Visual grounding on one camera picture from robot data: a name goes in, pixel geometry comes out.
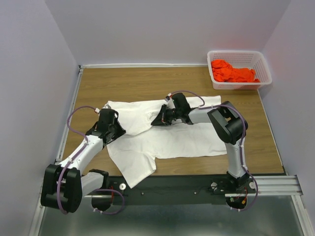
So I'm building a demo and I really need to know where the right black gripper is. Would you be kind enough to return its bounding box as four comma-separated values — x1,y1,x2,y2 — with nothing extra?
150,104,181,127

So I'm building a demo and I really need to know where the white t shirt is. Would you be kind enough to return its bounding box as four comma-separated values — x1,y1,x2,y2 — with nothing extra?
105,100,226,188

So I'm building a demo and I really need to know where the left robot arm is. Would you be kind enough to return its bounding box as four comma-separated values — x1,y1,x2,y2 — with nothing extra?
40,108,126,214

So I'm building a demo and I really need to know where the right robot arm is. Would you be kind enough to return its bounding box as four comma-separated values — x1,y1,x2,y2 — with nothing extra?
151,92,250,193

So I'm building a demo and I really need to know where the orange t shirt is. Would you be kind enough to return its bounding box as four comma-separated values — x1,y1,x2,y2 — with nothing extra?
211,59,260,83

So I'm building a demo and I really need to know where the white plastic basket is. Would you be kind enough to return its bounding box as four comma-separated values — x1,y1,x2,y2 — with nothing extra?
207,50,272,90

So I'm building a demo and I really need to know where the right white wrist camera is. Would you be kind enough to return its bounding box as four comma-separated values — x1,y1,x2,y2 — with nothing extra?
165,93,175,109

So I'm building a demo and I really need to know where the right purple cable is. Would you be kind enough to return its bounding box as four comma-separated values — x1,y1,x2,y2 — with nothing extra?
171,90,259,212

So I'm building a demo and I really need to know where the purple cable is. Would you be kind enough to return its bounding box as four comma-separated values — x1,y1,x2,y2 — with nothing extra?
171,90,259,212
56,105,126,215

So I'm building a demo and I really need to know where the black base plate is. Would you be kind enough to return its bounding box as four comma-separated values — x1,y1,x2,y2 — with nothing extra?
92,174,256,212

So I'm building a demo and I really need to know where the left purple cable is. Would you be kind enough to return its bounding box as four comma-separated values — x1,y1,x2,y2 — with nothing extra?
56,105,126,215

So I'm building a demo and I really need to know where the aluminium frame rail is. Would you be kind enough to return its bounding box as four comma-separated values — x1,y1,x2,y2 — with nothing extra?
27,64,306,236

